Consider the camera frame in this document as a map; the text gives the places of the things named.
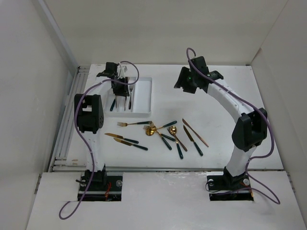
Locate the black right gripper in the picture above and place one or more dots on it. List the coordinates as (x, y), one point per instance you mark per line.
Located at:
(184, 72)

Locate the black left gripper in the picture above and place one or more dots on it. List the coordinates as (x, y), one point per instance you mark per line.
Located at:
(123, 92)

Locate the silver fork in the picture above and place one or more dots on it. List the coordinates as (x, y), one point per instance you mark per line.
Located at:
(131, 87)

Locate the gold spoon green handle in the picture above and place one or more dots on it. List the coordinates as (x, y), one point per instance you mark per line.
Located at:
(112, 105)
(179, 150)

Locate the rose gold knife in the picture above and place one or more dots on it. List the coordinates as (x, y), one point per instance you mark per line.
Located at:
(185, 122)

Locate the gold knife green handle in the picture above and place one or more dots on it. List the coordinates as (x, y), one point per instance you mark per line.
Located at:
(130, 144)
(122, 138)
(192, 140)

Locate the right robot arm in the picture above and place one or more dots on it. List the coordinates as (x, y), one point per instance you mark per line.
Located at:
(250, 129)

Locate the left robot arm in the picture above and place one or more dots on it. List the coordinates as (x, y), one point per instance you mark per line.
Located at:
(89, 115)

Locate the white three-compartment cutlery tray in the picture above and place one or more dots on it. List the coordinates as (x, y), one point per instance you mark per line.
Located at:
(141, 101)

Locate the gold spoon in pile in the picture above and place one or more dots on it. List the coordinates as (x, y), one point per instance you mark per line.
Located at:
(166, 125)

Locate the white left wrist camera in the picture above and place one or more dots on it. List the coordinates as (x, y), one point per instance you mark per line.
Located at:
(122, 69)

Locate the gold fork green handle lower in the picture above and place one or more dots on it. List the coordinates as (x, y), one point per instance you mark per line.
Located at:
(162, 138)

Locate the aluminium rail frame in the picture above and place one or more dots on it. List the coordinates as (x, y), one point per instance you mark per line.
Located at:
(63, 138)

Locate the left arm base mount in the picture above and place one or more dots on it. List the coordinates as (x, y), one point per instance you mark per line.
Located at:
(109, 190)

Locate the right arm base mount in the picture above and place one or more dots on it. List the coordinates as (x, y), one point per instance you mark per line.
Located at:
(221, 190)

